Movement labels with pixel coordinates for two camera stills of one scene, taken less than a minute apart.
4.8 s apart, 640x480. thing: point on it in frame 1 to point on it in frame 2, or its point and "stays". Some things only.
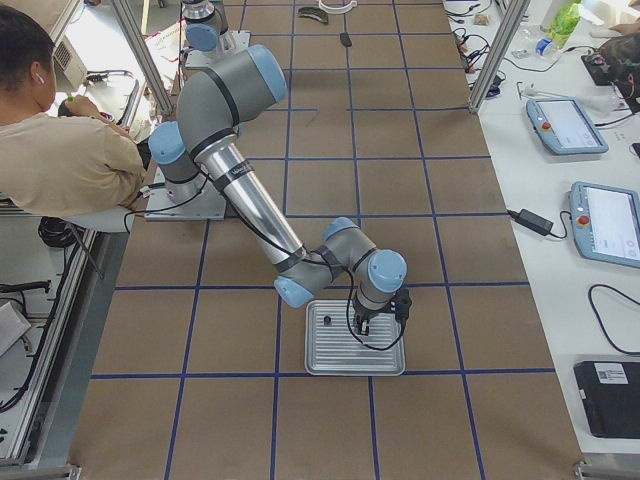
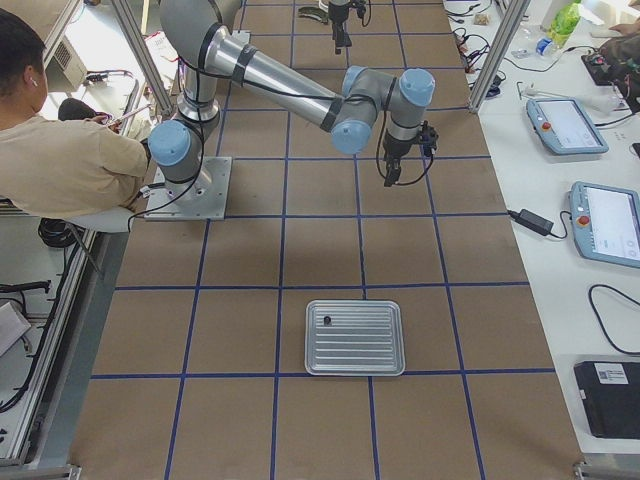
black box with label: (610, 392) stays
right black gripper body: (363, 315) to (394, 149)
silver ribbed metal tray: (333, 349) stays
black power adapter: (532, 221) stays
